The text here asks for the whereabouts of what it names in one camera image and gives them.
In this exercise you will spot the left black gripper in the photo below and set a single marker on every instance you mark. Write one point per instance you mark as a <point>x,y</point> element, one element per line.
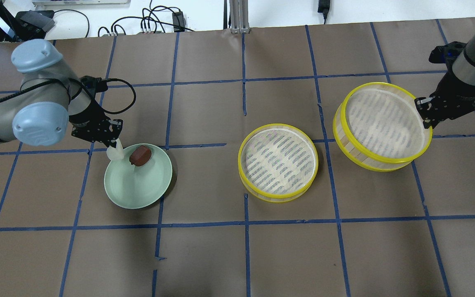
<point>88,117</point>

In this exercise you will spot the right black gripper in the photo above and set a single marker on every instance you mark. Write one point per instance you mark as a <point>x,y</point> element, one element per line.
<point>450,91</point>

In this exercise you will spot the white steamed bun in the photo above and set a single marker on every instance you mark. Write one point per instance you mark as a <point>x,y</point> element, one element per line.
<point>116,154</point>

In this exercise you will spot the brown bun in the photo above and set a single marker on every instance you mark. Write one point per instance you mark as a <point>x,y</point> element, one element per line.
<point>141,155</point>

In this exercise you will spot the yellow steamer layer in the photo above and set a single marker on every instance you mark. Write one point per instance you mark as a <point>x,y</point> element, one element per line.
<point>277,163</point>
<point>377,127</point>

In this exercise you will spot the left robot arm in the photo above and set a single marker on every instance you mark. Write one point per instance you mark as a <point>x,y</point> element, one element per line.
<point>51,98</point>

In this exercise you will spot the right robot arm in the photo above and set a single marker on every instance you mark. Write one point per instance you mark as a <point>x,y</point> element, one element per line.
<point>458,57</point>

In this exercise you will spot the light green plate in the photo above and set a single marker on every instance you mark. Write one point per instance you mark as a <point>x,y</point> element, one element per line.
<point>133,187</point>

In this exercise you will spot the black box on table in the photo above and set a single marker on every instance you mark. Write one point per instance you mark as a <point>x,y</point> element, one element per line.
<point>35,24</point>

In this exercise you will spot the black power adapter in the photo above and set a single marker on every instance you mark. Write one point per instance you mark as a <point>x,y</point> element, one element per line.
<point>324,6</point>

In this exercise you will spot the aluminium frame post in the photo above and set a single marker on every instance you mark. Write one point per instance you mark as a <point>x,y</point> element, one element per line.
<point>239,16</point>

